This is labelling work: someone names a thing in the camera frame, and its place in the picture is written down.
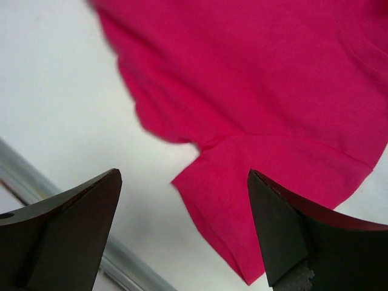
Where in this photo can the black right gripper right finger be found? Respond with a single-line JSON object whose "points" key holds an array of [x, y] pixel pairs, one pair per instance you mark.
{"points": [[306, 246]]}

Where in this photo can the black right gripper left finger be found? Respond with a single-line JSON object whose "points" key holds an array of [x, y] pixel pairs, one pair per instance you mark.
{"points": [[58, 243]]}

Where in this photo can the red t shirt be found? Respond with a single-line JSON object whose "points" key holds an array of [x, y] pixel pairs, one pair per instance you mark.
{"points": [[294, 89]]}

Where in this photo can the aluminium table rail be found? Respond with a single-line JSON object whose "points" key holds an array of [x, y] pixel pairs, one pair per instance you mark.
{"points": [[119, 263]]}

